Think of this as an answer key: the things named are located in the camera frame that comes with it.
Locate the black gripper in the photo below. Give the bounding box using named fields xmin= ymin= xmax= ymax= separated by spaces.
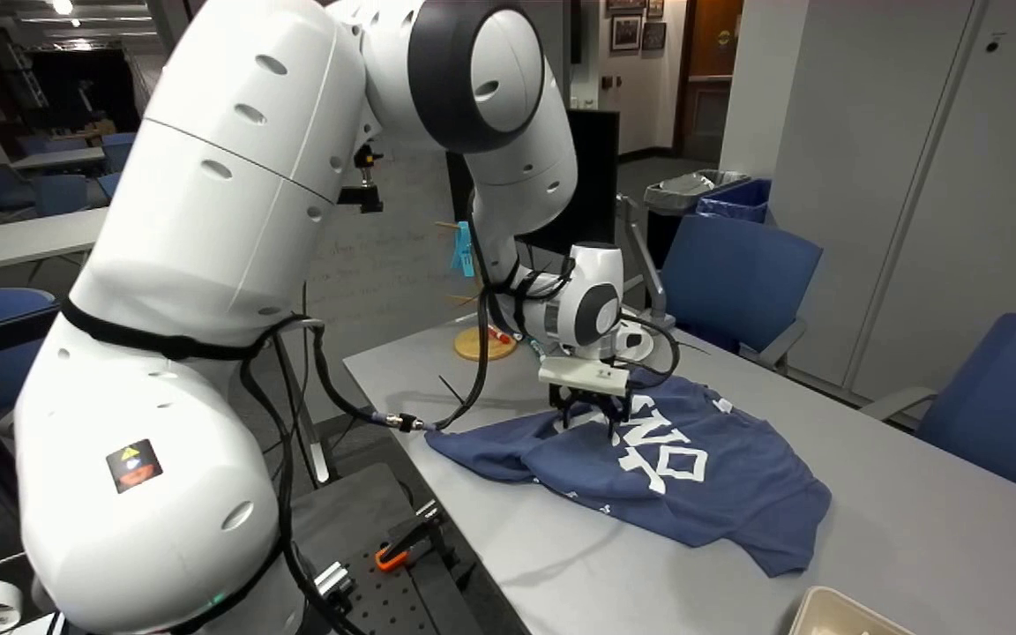
xmin=546 ymin=386 xmax=639 ymax=442

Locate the white cabinet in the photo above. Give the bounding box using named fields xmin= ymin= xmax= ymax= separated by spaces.
xmin=766 ymin=0 xmax=1016 ymax=402

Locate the brown wooden door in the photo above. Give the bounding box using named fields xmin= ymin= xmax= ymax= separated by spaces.
xmin=680 ymin=0 xmax=748 ymax=168

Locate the yellow object on table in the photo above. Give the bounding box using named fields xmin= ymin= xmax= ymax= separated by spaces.
xmin=448 ymin=215 xmax=522 ymax=365

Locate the blue office chair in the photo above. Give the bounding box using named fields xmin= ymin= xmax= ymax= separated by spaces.
xmin=659 ymin=207 xmax=827 ymax=368
xmin=864 ymin=312 xmax=1016 ymax=512

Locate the white background table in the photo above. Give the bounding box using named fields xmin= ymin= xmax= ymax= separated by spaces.
xmin=0 ymin=206 xmax=112 ymax=282

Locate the orange handled black clamp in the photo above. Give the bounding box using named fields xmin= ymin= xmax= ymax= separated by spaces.
xmin=370 ymin=502 xmax=448 ymax=580

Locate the beige plastic tray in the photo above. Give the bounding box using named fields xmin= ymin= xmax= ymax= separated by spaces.
xmin=786 ymin=582 xmax=922 ymax=635

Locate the blue printed t-shirt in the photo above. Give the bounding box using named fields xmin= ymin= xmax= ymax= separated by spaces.
xmin=423 ymin=372 xmax=837 ymax=580

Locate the black monitor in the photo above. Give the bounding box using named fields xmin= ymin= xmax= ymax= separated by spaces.
xmin=555 ymin=107 xmax=626 ymax=259

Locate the blue recycling bin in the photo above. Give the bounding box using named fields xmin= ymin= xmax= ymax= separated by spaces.
xmin=695 ymin=172 xmax=776 ymax=225

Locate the framed wall picture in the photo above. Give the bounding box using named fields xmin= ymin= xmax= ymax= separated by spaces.
xmin=607 ymin=0 xmax=673 ymax=58

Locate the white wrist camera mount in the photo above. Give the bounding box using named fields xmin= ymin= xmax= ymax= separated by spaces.
xmin=534 ymin=317 xmax=680 ymax=398

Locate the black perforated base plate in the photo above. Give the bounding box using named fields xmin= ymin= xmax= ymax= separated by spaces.
xmin=288 ymin=459 xmax=502 ymax=635

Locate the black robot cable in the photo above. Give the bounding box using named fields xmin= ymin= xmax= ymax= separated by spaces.
xmin=235 ymin=151 xmax=559 ymax=635

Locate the grey trash bin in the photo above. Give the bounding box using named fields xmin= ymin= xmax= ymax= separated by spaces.
xmin=646 ymin=168 xmax=748 ymax=270

